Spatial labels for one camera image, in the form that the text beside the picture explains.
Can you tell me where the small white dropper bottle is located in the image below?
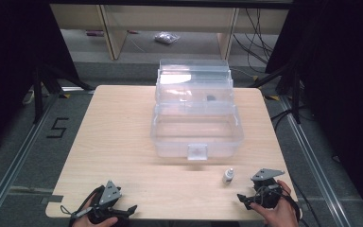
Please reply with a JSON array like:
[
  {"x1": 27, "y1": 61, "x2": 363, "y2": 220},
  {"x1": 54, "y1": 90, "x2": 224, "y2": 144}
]
[{"x1": 221, "y1": 167, "x2": 235, "y2": 185}]

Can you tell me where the black floor cable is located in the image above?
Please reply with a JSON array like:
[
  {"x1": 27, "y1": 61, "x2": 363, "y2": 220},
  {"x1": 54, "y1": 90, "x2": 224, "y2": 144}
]
[{"x1": 269, "y1": 105, "x2": 310, "y2": 131}]

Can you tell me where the black metal stand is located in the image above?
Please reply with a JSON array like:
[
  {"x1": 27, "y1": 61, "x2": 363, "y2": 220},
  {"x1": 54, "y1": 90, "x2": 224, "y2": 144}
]
[
  {"x1": 32, "y1": 61, "x2": 95, "y2": 125},
  {"x1": 248, "y1": 61, "x2": 303, "y2": 125}
]

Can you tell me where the person's right hand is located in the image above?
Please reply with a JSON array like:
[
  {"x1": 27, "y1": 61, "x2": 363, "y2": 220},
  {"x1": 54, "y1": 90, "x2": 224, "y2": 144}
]
[{"x1": 250, "y1": 179, "x2": 301, "y2": 227}]

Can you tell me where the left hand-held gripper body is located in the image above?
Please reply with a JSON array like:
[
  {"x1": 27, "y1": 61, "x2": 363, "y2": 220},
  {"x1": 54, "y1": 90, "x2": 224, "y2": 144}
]
[{"x1": 87, "y1": 180, "x2": 125, "y2": 222}]

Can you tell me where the bundle of black cables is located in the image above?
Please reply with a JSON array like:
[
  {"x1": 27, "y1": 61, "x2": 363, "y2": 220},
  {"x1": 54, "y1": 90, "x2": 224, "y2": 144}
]
[{"x1": 232, "y1": 8, "x2": 276, "y2": 66}]

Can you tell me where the clear plastic tiered storage box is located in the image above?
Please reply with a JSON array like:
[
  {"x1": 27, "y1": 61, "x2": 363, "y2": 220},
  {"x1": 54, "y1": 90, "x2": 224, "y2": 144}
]
[{"x1": 150, "y1": 58, "x2": 246, "y2": 162}]

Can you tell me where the clear plastic bag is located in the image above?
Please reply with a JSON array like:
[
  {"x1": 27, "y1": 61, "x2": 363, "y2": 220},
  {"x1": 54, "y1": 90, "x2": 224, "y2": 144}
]
[{"x1": 153, "y1": 31, "x2": 182, "y2": 45}]

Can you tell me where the person's left hand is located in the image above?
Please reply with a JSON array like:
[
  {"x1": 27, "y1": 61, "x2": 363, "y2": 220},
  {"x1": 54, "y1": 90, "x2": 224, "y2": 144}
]
[{"x1": 71, "y1": 193, "x2": 120, "y2": 227}]

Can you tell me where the black curtain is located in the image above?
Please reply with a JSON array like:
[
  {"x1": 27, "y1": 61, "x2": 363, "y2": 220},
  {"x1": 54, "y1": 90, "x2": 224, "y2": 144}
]
[
  {"x1": 0, "y1": 0, "x2": 81, "y2": 159},
  {"x1": 265, "y1": 0, "x2": 363, "y2": 227}
]

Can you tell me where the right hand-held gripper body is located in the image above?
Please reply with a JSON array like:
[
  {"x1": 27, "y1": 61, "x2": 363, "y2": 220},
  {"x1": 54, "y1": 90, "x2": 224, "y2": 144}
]
[{"x1": 251, "y1": 167, "x2": 286, "y2": 210}]

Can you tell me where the aluminium floor rail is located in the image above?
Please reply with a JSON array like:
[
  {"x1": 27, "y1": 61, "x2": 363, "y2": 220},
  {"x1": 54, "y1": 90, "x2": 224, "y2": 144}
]
[
  {"x1": 0, "y1": 93, "x2": 61, "y2": 227},
  {"x1": 278, "y1": 95, "x2": 352, "y2": 227}
]

